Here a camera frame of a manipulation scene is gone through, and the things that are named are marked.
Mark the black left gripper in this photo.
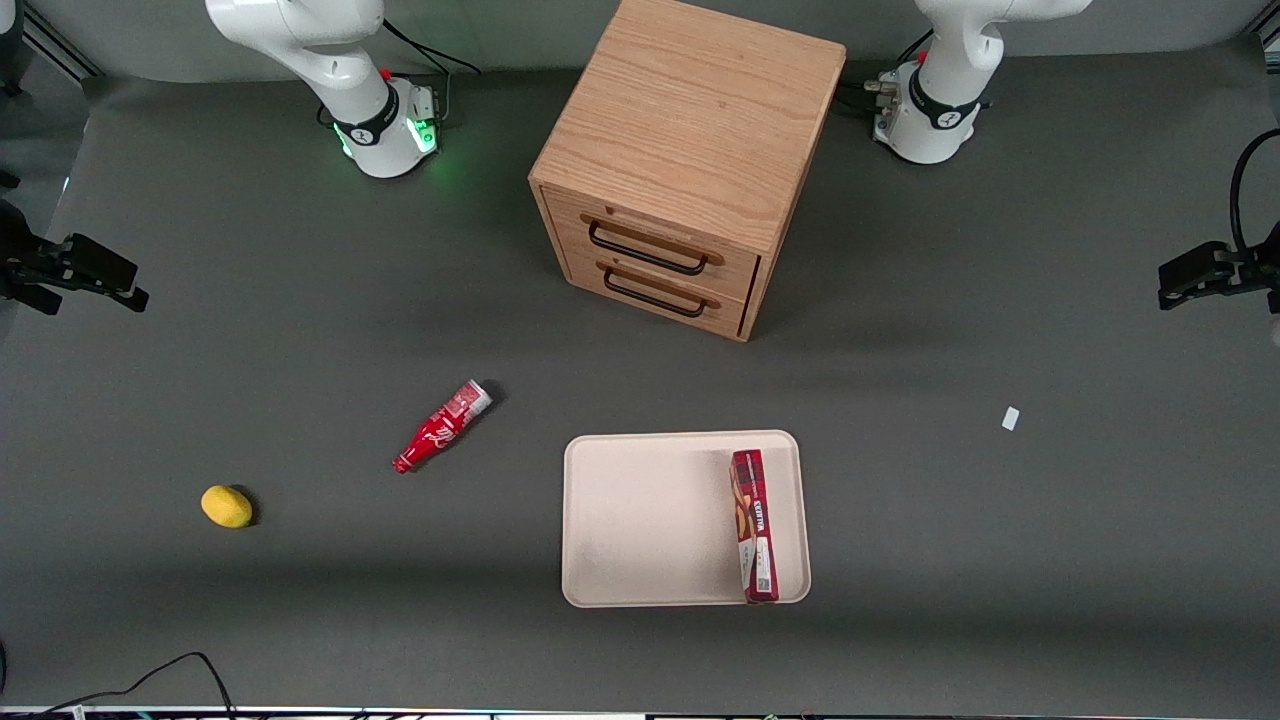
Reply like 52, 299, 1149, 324
1158, 222, 1280, 311

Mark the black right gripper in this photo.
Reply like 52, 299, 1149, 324
0, 200, 151, 314

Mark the red cookie box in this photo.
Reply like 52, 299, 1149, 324
730, 449, 781, 605

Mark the beige plastic tray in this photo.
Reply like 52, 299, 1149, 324
562, 430, 812, 609

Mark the yellow lemon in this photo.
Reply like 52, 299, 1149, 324
200, 484, 254, 529

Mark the red cola bottle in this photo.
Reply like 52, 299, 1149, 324
392, 379, 494, 475

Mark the wooden drawer front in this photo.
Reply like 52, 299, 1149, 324
563, 248, 753, 338
543, 188, 762, 301

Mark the wooden two-drawer cabinet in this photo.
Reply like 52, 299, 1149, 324
528, 0, 848, 344

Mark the aluminium frame rail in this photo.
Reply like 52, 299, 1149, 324
20, 0, 103, 81

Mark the black left arm base cable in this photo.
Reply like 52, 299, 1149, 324
838, 28, 936, 113

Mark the black arm base cable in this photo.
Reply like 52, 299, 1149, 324
380, 18, 483, 123
838, 28, 936, 113

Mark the black right arm base cable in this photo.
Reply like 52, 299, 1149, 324
380, 18, 483, 123

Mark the black cable at table edge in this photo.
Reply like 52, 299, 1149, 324
0, 652, 237, 720

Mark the black metal drawer handle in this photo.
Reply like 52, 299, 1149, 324
602, 264, 707, 319
587, 221, 709, 276

